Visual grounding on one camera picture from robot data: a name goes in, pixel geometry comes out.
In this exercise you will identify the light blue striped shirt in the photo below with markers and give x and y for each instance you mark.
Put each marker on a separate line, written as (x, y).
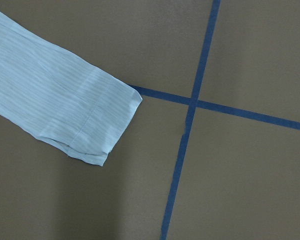
(59, 98)

